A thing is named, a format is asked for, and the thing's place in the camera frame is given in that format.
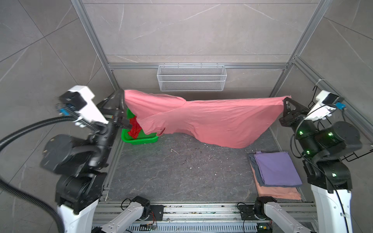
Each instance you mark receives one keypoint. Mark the black wire hook rack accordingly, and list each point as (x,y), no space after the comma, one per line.
(350,153)

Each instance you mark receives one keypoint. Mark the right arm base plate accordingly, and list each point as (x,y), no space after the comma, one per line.
(247,211)

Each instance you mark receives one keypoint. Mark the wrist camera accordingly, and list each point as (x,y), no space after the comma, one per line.
(79,100)
(326,104)

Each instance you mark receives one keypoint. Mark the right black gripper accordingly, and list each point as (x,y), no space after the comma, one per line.
(291,117)

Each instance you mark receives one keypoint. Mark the folded salmon t-shirt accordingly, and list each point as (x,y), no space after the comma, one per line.
(289,193)

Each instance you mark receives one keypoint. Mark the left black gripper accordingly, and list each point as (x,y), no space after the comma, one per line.
(115,113)

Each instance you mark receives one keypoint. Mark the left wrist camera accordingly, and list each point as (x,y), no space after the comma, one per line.
(79,100)

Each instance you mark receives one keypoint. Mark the white wire mesh basket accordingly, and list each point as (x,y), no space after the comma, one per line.
(191,78)

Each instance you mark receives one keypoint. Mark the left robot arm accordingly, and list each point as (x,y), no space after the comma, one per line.
(80,162)

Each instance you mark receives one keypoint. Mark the aluminium rail frame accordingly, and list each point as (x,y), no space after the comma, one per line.
(205,218)

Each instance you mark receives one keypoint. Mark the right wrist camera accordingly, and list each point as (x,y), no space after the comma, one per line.
(326,104)

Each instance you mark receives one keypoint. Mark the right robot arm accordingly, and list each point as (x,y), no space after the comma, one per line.
(321,152)

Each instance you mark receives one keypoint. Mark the folded purple t-shirt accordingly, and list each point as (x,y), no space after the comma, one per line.
(278,170)

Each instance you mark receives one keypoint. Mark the green plastic basket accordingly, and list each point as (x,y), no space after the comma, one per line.
(142,138)

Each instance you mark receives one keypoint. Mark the red t-shirt in basket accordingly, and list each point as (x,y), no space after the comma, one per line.
(135,129)

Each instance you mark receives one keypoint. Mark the folded grey t-shirt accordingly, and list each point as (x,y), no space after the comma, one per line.
(255,166)

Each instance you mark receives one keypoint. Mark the pink t-shirt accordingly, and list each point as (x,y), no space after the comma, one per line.
(235,123)

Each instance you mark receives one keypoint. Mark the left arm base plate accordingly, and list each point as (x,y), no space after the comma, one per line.
(156,211)

